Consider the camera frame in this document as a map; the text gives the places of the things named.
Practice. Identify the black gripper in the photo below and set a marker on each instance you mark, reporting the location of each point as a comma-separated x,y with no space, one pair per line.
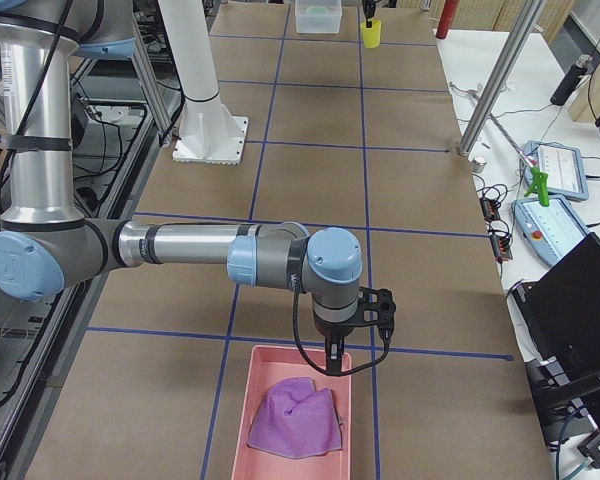
331,332

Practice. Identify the yellow plastic cup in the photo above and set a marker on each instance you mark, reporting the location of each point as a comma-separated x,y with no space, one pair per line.
371,33

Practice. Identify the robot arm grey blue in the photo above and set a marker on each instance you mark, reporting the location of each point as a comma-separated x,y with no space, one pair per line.
47,244

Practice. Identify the pale green bowl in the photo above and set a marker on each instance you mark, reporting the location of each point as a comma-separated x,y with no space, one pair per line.
317,10

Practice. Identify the near blue teach pendant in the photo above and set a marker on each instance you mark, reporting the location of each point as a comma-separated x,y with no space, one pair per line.
553,231

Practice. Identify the pink plastic bin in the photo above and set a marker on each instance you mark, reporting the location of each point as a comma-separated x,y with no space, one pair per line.
268,366

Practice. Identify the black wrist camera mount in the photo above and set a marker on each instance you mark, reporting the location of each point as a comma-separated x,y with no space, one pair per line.
376,308

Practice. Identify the black monitor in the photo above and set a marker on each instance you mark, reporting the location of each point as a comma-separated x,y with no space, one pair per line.
562,314

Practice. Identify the translucent white plastic box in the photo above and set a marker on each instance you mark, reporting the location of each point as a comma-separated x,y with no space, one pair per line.
318,24

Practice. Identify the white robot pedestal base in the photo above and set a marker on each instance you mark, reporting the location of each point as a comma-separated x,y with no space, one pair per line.
208,132

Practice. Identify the blue teach pendant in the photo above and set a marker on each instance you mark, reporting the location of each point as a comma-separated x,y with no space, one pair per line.
564,167
553,231

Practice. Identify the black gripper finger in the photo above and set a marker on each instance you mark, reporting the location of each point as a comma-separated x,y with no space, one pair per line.
369,9

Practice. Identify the purple cloth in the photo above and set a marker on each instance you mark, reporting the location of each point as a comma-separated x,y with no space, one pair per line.
296,421

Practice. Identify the red cylinder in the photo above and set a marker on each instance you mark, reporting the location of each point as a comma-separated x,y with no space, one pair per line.
446,18

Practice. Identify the small metal cylinder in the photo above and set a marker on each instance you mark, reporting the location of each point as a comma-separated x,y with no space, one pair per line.
478,164

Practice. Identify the far blue teach pendant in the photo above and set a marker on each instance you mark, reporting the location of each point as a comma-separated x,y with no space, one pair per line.
564,167

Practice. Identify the aluminium frame post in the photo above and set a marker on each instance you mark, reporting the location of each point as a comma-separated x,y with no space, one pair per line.
505,62

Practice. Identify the green handled reacher grabber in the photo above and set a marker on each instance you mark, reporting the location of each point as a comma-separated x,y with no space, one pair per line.
538,183

